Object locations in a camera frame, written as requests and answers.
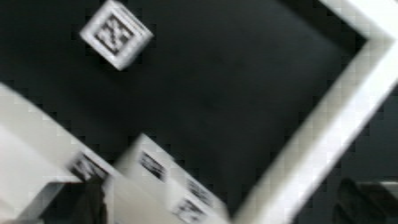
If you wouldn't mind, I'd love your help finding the white chair back frame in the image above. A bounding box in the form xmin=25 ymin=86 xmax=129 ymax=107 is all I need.
xmin=0 ymin=83 xmax=116 ymax=224

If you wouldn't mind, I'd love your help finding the white chair nut cube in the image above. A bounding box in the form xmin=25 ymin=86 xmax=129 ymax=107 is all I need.
xmin=81 ymin=0 xmax=155 ymax=70

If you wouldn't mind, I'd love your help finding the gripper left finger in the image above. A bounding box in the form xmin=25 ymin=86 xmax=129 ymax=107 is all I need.
xmin=17 ymin=179 xmax=109 ymax=224

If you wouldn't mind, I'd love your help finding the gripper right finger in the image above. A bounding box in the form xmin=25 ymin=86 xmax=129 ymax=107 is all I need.
xmin=333 ymin=178 xmax=398 ymax=224

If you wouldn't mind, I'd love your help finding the white chair leg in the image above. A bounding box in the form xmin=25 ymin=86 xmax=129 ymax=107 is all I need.
xmin=111 ymin=134 xmax=232 ymax=224

